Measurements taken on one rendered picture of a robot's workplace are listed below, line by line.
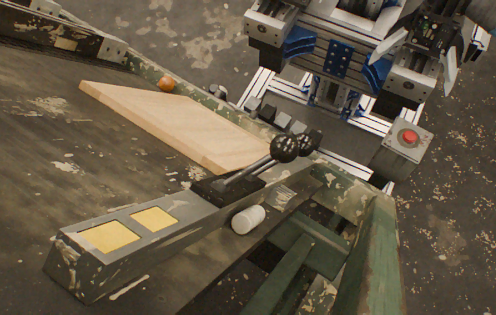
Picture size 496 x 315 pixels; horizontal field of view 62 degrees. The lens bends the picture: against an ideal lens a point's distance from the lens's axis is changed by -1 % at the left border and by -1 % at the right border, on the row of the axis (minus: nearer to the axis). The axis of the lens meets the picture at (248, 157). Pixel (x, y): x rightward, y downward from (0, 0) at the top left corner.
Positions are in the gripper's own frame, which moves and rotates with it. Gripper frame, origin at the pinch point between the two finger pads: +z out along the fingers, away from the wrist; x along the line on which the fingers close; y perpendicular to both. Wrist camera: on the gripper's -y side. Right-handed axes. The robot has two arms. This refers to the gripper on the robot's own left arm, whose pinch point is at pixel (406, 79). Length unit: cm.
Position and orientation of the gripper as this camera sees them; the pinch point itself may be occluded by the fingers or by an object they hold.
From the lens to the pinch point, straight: 84.8
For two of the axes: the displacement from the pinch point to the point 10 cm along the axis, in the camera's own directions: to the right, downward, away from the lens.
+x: 8.8, 4.2, -2.1
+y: -4.2, 4.9, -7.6
